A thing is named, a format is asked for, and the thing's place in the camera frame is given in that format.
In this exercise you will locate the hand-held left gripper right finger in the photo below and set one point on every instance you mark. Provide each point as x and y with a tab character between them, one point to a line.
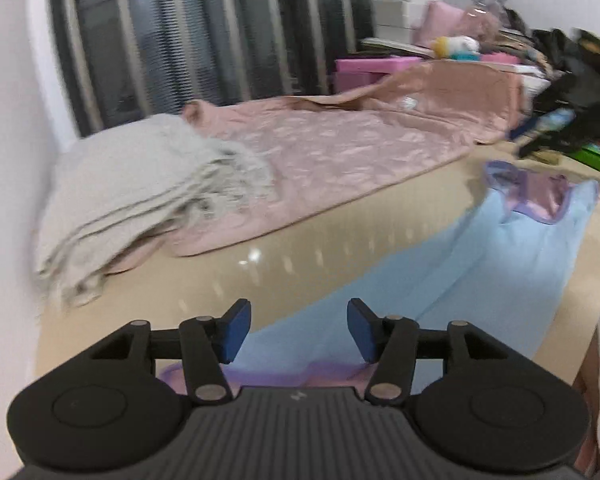
361	334

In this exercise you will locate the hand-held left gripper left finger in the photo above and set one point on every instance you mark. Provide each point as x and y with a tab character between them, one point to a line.
234	332

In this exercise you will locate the light blue garment purple trim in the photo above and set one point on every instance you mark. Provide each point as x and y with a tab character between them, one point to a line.
440	265

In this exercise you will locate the pile of dark clothes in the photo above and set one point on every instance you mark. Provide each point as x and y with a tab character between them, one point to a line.
577	85

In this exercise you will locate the grey knitted blanket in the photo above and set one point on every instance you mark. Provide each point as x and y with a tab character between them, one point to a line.
145	200

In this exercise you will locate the pink patterned blanket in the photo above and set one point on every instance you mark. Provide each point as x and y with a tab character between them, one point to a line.
340	155

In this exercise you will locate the pink box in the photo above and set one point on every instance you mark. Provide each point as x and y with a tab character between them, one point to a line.
367	72

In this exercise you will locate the plastic water bottle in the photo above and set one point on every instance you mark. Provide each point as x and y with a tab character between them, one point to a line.
552	119

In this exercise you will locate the green box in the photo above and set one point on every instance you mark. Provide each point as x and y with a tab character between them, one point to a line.
596	157

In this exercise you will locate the window with metal bars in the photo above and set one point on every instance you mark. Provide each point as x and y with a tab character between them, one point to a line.
220	35

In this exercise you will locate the yellow white plush toy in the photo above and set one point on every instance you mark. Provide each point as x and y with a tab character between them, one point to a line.
456	47

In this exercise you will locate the pink pillow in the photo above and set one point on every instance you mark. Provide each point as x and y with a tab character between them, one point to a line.
440	22

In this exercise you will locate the stack of white boxes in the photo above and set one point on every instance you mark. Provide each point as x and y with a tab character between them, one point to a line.
402	12

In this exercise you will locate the clear plastic bag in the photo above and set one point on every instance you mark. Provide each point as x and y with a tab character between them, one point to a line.
485	2

